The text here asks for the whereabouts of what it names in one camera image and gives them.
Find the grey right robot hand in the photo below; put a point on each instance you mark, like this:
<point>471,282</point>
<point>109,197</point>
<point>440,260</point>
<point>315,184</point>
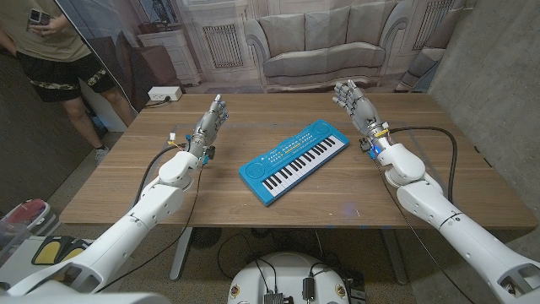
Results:
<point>363,112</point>

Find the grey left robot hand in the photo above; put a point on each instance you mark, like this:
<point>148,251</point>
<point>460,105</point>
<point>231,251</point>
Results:
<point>207,126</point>

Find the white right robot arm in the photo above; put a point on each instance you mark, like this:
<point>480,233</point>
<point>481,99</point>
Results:
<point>460,232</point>

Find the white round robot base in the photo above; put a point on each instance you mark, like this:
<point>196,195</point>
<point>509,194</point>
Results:
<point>287,274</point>

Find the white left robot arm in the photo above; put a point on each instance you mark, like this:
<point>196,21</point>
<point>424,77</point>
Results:
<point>131,224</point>

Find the blue toy piano keyboard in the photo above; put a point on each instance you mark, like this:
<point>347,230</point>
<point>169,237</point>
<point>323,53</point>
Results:
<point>291,162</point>

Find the white power strip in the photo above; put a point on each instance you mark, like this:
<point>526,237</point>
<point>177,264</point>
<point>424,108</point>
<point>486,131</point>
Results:
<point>163,93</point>

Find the printed sofa room backdrop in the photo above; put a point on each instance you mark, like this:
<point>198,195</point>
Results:
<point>320,42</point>

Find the black round floor fan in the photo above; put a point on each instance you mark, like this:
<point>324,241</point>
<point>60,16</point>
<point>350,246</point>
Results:
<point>205,237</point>

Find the grey metal table leg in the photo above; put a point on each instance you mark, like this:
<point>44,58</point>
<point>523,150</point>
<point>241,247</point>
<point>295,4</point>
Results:
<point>180,253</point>
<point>395,257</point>

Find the black floor power box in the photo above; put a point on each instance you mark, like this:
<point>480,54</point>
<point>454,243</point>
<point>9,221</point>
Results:
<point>356,291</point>

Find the person in olive shirt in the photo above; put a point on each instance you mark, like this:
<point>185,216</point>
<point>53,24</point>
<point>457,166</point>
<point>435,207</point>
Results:
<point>46,42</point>

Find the grey metal hub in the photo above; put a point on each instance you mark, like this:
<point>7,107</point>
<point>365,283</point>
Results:
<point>273,299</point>

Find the yellow black foot pedal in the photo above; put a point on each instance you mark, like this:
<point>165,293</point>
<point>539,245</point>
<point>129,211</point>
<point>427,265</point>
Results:
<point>72,253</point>
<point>47,252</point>

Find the black adapter on base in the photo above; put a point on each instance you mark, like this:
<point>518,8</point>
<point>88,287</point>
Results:
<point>308,289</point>

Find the red lidded plastic box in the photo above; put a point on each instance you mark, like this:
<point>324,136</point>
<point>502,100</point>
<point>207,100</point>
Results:
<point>25,211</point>

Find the clear plastic bin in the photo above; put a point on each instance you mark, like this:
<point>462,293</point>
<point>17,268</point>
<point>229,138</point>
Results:
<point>10,240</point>

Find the white low platform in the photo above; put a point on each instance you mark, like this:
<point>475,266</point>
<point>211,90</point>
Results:
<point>21,270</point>

